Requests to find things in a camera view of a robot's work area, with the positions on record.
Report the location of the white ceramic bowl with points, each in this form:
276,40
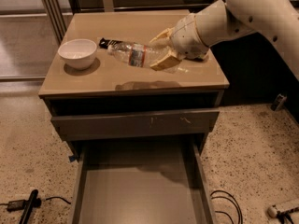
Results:
78,53

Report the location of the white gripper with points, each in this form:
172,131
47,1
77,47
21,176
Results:
187,37

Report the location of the grey drawer cabinet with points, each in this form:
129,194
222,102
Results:
111,87

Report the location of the open grey middle drawer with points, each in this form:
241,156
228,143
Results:
149,180

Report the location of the black bar on floor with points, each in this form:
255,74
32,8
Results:
33,202

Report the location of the white power strip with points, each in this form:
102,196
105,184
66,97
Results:
287,207

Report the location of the black snack packet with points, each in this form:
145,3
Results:
106,43

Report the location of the clear plastic water bottle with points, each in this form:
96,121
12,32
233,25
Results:
139,55

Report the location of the black power adapter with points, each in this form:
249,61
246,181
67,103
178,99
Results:
16,205

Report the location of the small grey floor device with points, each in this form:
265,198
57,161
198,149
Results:
279,102

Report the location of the blue tape piece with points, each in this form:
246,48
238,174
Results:
72,158

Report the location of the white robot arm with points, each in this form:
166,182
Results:
224,20

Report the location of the grey top drawer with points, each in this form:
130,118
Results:
138,124

